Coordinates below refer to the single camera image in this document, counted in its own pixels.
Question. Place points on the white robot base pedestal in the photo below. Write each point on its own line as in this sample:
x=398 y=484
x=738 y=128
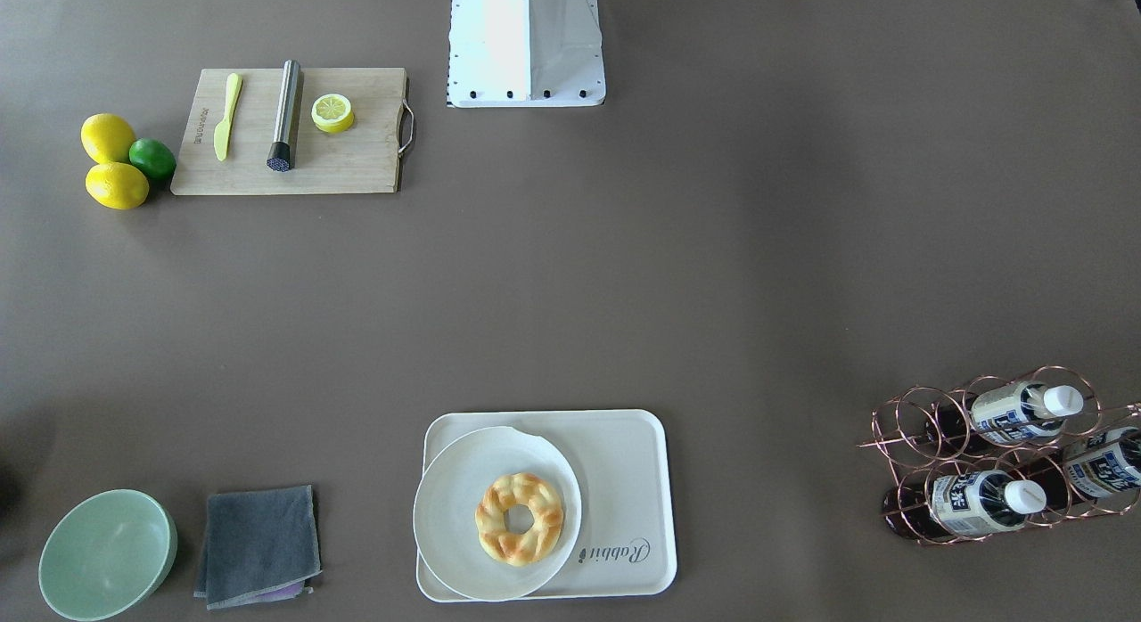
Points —
x=525 y=54

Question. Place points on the tea bottle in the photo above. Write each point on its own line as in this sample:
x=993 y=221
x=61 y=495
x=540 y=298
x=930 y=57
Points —
x=1022 y=412
x=968 y=505
x=1102 y=466

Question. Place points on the half lemon slice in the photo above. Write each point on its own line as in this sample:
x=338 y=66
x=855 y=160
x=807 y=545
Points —
x=332 y=113

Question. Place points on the tea bottle front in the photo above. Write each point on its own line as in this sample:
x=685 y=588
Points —
x=968 y=505

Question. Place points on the tea bottle top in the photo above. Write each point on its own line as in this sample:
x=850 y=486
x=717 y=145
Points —
x=1022 y=412

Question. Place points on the green bowl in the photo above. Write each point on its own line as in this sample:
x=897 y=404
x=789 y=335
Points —
x=108 y=554

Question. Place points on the grey folded cloth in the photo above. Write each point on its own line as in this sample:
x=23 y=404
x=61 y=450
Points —
x=259 y=546

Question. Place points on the steel muddler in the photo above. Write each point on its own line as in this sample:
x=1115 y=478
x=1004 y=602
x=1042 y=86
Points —
x=280 y=157

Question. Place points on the white round plate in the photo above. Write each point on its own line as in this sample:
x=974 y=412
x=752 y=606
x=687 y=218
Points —
x=451 y=488

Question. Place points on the green lime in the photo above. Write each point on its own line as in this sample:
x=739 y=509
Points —
x=153 y=158

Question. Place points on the braided ring donut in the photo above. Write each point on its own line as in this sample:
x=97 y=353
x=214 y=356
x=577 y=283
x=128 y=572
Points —
x=519 y=519

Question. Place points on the lower yellow lemon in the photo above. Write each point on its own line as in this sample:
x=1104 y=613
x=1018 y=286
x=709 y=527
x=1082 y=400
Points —
x=117 y=185

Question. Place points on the copper wire bottle rack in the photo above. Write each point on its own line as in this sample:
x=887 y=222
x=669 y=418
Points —
x=898 y=432

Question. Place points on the wooden cutting board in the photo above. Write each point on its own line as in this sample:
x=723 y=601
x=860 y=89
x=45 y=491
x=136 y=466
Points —
x=362 y=160

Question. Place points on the yellow lemon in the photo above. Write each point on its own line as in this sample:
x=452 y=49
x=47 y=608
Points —
x=117 y=185
x=107 y=138

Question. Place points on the white serving tray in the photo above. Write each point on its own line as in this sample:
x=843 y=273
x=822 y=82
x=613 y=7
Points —
x=625 y=546

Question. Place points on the yellow plastic knife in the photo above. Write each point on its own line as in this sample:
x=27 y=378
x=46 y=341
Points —
x=222 y=132

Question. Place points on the upper yellow lemon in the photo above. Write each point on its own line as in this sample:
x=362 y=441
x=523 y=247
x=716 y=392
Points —
x=107 y=138

